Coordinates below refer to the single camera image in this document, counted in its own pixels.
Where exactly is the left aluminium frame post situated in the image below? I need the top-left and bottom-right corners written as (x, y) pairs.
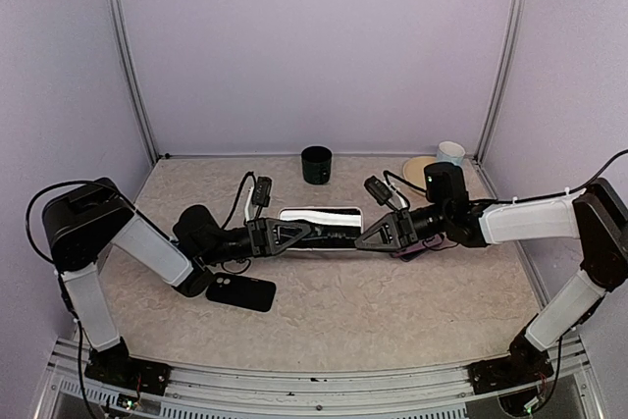
top-left (107, 0), bottom-right (160, 165)

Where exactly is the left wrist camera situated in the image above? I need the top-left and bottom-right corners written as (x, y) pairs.
top-left (244, 177), bottom-right (273, 222)

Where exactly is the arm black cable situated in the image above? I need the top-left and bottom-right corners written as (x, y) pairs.
top-left (382, 148), bottom-right (628, 207)
top-left (25, 181), bottom-right (99, 263)

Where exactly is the black phone case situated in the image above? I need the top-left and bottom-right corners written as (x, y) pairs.
top-left (205, 273), bottom-right (277, 313)

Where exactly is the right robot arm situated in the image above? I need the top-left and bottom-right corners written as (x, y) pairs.
top-left (355, 162), bottom-right (627, 384)

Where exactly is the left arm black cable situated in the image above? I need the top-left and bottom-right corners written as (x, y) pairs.
top-left (25, 181), bottom-right (99, 263)

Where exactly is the light blue mug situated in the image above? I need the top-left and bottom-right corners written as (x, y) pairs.
top-left (436, 140), bottom-right (466, 167)

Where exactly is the dark green cup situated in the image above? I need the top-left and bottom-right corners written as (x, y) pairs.
top-left (300, 145), bottom-right (333, 185)

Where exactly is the beige round plate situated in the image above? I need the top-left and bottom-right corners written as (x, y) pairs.
top-left (402, 155), bottom-right (437, 188)

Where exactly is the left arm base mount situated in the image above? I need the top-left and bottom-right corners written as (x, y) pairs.
top-left (84, 357), bottom-right (172, 396)

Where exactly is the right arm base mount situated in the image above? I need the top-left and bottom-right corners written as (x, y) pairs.
top-left (467, 356), bottom-right (554, 394)

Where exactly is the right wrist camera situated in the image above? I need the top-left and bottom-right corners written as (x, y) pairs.
top-left (364, 176), bottom-right (409, 211)

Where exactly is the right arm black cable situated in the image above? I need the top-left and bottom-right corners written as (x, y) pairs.
top-left (382, 148), bottom-right (628, 207)

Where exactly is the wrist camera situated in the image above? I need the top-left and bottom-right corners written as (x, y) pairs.
top-left (244, 177), bottom-right (273, 222)
top-left (364, 176), bottom-right (409, 211)

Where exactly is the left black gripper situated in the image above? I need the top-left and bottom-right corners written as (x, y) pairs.
top-left (200, 216), bottom-right (312, 265)

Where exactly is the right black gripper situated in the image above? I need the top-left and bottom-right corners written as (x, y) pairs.
top-left (353, 202), bottom-right (449, 253)

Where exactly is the aluminium frame post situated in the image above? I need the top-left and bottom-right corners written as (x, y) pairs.
top-left (107, 0), bottom-right (160, 165)
top-left (474, 0), bottom-right (526, 166)

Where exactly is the pink phone case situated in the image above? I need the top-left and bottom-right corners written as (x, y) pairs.
top-left (278, 206), bottom-right (365, 253)

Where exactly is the right aluminium frame post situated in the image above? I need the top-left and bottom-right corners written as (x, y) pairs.
top-left (474, 0), bottom-right (526, 166)

